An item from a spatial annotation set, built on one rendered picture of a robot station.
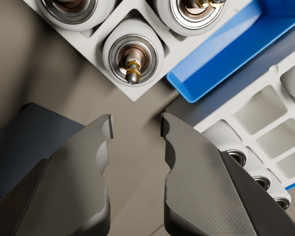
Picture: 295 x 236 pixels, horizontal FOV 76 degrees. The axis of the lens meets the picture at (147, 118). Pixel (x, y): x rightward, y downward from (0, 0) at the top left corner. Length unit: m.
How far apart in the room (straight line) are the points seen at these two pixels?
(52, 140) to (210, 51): 0.50
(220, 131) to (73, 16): 0.36
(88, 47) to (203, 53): 0.33
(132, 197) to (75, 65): 0.62
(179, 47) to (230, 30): 0.25
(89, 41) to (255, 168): 0.45
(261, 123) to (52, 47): 0.58
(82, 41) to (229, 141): 0.35
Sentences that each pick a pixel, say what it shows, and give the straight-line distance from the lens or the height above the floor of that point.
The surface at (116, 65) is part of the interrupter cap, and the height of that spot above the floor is 0.25.
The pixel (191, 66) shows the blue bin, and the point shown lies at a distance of 0.58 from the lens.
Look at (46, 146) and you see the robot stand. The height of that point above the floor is 0.15.
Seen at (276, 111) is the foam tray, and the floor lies 0.15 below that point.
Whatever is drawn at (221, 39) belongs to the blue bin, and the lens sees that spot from 0.59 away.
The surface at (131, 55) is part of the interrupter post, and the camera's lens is 0.28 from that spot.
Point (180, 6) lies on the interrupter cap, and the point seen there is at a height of 0.25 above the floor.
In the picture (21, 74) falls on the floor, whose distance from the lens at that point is 0.66.
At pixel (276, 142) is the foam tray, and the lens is 0.66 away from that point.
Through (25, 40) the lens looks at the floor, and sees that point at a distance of 0.62.
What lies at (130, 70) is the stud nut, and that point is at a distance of 0.23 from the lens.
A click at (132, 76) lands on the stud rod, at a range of 0.22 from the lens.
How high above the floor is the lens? 0.54
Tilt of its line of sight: 58 degrees down
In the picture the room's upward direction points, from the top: 175 degrees clockwise
